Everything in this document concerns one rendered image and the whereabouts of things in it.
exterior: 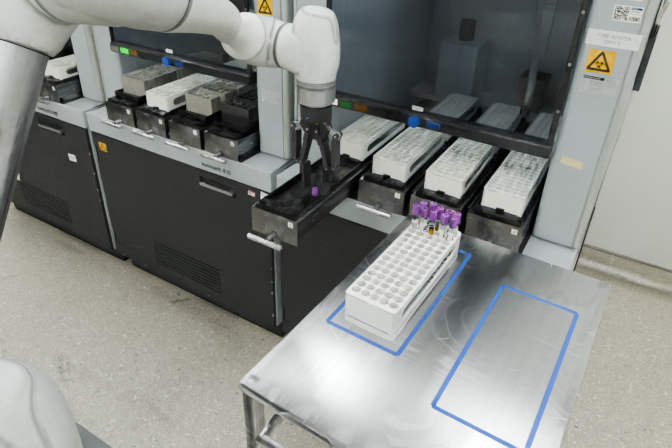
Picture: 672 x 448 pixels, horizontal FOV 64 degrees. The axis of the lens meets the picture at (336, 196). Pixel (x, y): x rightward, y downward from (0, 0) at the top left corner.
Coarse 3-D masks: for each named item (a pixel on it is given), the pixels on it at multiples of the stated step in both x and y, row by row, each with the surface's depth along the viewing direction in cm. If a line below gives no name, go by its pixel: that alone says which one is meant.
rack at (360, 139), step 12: (360, 120) 165; (372, 120) 165; (384, 120) 165; (348, 132) 157; (360, 132) 158; (372, 132) 158; (384, 132) 160; (396, 132) 169; (348, 144) 152; (360, 144) 150; (372, 144) 164; (360, 156) 152
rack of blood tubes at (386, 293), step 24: (408, 240) 107; (432, 240) 108; (456, 240) 108; (384, 264) 102; (408, 264) 101; (432, 264) 101; (360, 288) 94; (384, 288) 96; (408, 288) 96; (432, 288) 104; (360, 312) 93; (384, 312) 90; (408, 312) 95; (384, 336) 92
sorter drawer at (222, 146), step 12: (204, 132) 168; (216, 132) 166; (228, 132) 166; (240, 132) 169; (252, 132) 169; (216, 144) 168; (228, 144) 165; (240, 144) 165; (252, 144) 170; (204, 156) 166; (216, 156) 166; (228, 156) 167
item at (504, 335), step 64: (512, 256) 114; (320, 320) 96; (448, 320) 97; (512, 320) 98; (576, 320) 98; (256, 384) 83; (320, 384) 84; (384, 384) 84; (448, 384) 85; (512, 384) 85; (576, 384) 85
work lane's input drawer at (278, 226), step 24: (384, 144) 162; (312, 168) 149; (360, 168) 151; (288, 192) 138; (336, 192) 139; (264, 216) 130; (288, 216) 127; (312, 216) 131; (264, 240) 128; (288, 240) 129
